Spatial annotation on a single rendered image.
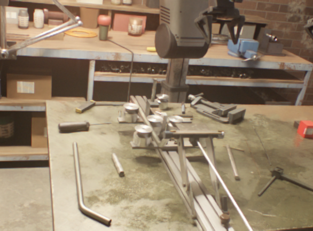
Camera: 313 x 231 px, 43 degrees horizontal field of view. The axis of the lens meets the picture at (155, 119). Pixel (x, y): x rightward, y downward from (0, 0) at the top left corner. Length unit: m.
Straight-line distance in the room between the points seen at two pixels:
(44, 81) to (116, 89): 0.71
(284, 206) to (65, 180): 0.56
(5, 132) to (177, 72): 1.38
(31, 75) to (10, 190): 0.71
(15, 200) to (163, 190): 1.56
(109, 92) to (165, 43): 1.37
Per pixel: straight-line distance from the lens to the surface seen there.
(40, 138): 2.72
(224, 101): 3.27
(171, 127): 1.20
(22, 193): 2.52
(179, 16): 1.72
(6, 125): 2.78
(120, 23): 3.06
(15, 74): 2.55
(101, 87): 3.05
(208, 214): 0.92
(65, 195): 0.97
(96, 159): 1.12
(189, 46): 1.78
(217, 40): 3.09
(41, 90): 2.57
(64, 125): 1.25
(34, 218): 2.33
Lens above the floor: 1.44
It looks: 23 degrees down
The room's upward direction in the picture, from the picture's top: 8 degrees clockwise
